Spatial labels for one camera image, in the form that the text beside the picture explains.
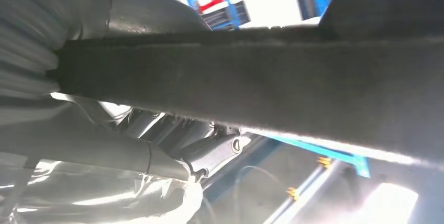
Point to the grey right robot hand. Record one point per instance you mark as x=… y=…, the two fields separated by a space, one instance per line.
x=86 y=146

